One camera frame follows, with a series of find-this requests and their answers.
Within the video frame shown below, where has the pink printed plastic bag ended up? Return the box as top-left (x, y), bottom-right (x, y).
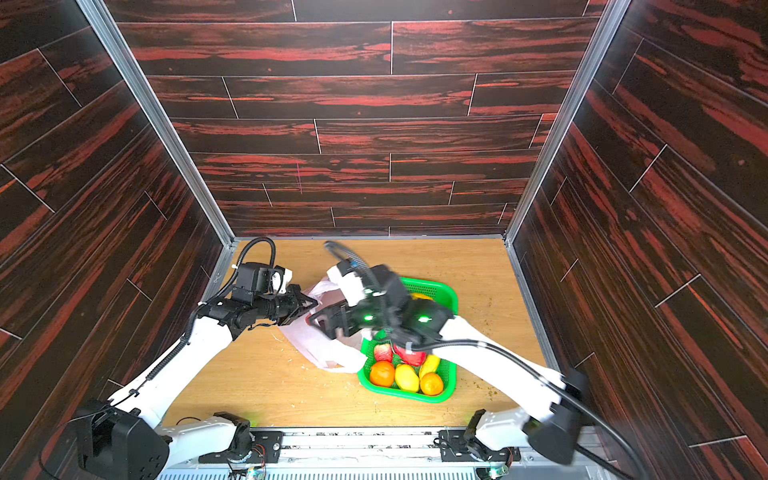
top-left (280, 278), bottom-right (368, 374)

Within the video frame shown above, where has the orange fake orange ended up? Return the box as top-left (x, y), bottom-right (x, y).
top-left (419, 372), bottom-right (444, 397)
top-left (369, 361), bottom-right (395, 388)

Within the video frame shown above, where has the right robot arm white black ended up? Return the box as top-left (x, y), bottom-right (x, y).
top-left (307, 265), bottom-right (649, 479)

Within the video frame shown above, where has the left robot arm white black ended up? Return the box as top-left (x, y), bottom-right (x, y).
top-left (73, 284), bottom-right (318, 479)

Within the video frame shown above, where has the red pink fake apple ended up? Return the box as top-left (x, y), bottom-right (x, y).
top-left (373, 342), bottom-right (394, 363)

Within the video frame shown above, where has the red fake dragon fruit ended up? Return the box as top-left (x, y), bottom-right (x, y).
top-left (392, 344), bottom-right (427, 367)

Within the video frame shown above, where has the yellow fake lemon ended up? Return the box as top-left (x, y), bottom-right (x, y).
top-left (394, 363), bottom-right (420, 393)

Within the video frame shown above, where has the small yellow fake banana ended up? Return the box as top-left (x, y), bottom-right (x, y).
top-left (418, 354), bottom-right (441, 378)

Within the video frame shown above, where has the green plastic perforated basket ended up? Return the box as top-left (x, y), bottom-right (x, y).
top-left (357, 277), bottom-right (459, 404)

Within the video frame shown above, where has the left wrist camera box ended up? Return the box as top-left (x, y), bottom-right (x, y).
top-left (230, 262), bottom-right (293, 304)

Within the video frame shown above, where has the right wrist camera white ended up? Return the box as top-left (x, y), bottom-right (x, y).
top-left (327, 259), bottom-right (366, 307)

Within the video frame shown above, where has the metal front rail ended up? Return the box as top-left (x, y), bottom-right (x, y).
top-left (161, 427), bottom-right (613, 479)

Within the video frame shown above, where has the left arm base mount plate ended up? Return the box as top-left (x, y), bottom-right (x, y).
top-left (198, 429), bottom-right (284, 465)

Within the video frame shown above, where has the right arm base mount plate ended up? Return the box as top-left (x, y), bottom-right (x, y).
top-left (433, 428), bottom-right (521, 464)

